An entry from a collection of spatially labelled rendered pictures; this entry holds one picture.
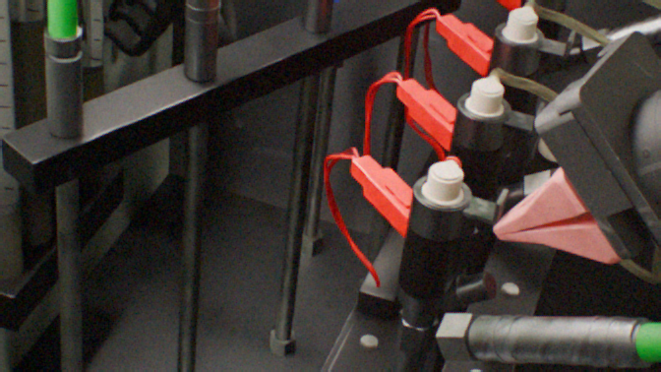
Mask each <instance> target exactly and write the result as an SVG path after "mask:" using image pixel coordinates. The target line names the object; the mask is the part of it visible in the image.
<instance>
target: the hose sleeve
mask: <svg viewBox="0 0 661 372"><path fill-rule="evenodd" d="M646 323H652V321H651V320H649V319H647V318H626V317H624V316H613V317H610V318H608V317H606V316H594V317H528V316H518V315H514V317H513V316H512V315H511V314H503V315H499V317H493V315H481V317H479V318H477V319H476V320H475V321H474V322H473V324H472V326H471V328H470V334H468V343H470V347H471V350H472V351H473V354H474V355H475V356H476V358H478V359H480V360H492V361H501V362H513V361H514V362H517V363H527V362H542V364H566V365H591V366H595V367H607V366H612V367H614V368H625V367H640V368H644V367H649V366H650V365H652V363H647V362H643V361H642V359H641V358H640V357H639V355H638V352H637V347H636V338H637V332H638V331H639V329H640V327H641V326H642V325H646Z"/></svg>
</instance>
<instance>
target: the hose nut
mask: <svg viewBox="0 0 661 372"><path fill-rule="evenodd" d="M481 315H490V314H473V313H446V315H444V319H443V321H442V323H441V325H440V327H439V330H438V332H437V335H436V338H437V340H438V344H439V347H440V350H441V352H442V356H443V359H444V360H459V361H489V362H490V360H480V359H478V358H476V356H475V355H474V354H473V351H472V350H471V347H470V343H468V334H470V328H471V326H472V324H473V322H474V321H475V320H476V319H477V318H479V317H481Z"/></svg>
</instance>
